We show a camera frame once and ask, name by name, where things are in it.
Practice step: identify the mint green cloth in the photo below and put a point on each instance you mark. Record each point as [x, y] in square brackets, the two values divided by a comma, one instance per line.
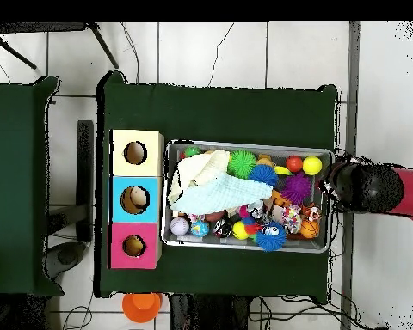
[223, 196]

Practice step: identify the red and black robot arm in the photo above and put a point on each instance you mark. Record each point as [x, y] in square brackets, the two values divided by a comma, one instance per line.
[371, 187]

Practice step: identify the silver mesh bin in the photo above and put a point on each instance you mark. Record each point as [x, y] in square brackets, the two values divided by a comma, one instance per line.
[206, 244]

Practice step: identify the wooden box with three holes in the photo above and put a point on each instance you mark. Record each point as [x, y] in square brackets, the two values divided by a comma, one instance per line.
[136, 263]

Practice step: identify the cream cloth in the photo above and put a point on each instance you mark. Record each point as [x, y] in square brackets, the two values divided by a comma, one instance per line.
[196, 168]

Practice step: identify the green spiky ball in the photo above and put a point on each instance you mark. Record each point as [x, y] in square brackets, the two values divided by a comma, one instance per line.
[241, 164]

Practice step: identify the globe print ball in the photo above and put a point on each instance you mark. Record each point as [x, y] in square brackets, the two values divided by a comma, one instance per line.
[199, 229]

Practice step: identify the white baseball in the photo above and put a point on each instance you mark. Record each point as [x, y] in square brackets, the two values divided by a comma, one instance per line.
[179, 226]

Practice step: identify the blue spiky ball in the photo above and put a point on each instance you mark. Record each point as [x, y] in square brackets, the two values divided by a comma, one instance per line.
[263, 174]

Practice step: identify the small yellow ball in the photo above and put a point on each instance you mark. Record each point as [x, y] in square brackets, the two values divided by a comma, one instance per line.
[240, 230]

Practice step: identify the dark green table cloth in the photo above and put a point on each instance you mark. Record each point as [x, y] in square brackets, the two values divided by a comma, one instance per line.
[210, 113]

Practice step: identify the blue fuzzy ball with eyes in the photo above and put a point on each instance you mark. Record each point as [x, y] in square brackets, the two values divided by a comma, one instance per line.
[272, 238]

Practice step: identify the red orange ball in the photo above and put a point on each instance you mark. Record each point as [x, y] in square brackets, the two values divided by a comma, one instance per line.
[294, 163]

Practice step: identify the purple spiky ball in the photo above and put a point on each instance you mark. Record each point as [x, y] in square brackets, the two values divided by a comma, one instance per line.
[297, 187]

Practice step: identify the yellow smooth ball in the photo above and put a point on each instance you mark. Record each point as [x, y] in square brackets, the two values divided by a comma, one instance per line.
[312, 165]

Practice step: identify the orange basketball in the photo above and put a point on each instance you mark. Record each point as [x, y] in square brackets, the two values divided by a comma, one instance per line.
[310, 229]

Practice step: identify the black upright stand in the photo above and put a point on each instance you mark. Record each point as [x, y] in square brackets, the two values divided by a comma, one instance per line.
[85, 172]

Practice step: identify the orange cone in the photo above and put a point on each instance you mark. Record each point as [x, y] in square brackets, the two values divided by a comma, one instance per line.
[141, 307]

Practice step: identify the grey round stand base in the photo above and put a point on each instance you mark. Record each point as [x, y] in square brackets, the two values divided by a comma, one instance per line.
[65, 257]

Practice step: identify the black tripod legs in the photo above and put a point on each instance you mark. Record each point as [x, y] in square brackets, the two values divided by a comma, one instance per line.
[105, 48]

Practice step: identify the green cloth covered side table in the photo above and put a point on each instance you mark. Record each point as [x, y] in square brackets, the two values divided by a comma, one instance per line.
[13, 189]

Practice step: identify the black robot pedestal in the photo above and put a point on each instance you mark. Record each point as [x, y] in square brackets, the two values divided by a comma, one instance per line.
[206, 314]

